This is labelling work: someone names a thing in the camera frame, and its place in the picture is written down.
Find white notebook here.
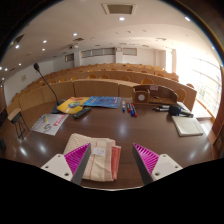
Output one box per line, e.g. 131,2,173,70
171,115,205,138

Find black marker pen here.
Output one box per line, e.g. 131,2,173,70
152,105,171,112

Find ceiling air vent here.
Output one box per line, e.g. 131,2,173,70
101,3,138,16

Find black remote control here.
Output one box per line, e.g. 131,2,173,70
72,106,92,120

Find white poster red print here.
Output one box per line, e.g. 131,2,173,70
30,113,70,137

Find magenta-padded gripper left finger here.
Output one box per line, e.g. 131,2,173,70
40,142,92,186

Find small side desk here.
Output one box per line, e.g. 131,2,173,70
7,108,30,140

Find black gooseneck desk microphone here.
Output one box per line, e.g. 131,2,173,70
32,62,68,115

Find black handheld microphone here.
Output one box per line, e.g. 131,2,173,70
168,104,194,118

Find yellow booklet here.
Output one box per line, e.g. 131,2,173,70
56,96,90,115

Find beige waffle towel red trim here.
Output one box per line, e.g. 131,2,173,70
62,133,122,183

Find wooden desk organizer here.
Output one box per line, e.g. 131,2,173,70
132,83,179,107

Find rows of wooden seats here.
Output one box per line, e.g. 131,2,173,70
6,63,198,116

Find ceiling spot lights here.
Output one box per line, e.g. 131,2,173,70
0,14,193,73

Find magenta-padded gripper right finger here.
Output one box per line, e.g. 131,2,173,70
131,143,184,186

